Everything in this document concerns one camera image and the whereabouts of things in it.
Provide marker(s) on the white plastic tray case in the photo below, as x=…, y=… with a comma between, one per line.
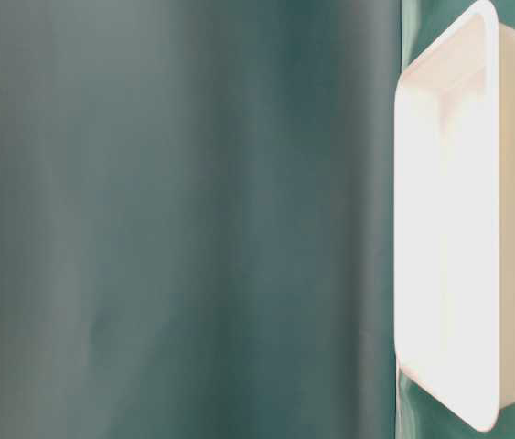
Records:
x=454, y=218

